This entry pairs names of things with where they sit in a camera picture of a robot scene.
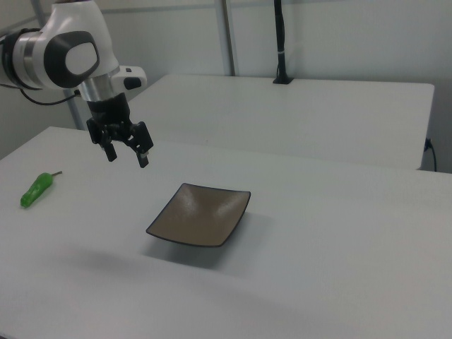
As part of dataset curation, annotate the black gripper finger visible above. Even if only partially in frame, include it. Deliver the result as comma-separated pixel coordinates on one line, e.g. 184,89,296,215
86,119,118,163
126,121,155,169

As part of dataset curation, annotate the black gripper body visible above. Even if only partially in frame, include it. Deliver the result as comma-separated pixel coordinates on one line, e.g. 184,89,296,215
86,92,134,142

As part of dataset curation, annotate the green chili pepper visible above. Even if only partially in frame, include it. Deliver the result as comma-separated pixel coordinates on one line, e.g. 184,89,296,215
20,170,64,209

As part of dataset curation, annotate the brown square ceramic plate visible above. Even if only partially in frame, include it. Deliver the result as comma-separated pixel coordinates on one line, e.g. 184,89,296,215
145,182,251,248

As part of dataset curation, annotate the white side table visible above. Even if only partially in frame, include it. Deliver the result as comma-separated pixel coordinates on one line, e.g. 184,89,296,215
126,73,436,171

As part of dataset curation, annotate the black pole stand with base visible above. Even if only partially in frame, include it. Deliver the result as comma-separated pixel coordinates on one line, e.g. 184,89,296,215
272,0,295,85

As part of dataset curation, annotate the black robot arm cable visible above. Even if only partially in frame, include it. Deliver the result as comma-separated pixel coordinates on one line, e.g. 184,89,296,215
0,83,81,106

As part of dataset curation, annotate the black cable at table edge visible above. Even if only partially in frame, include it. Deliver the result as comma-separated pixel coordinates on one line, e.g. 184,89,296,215
424,137,439,172

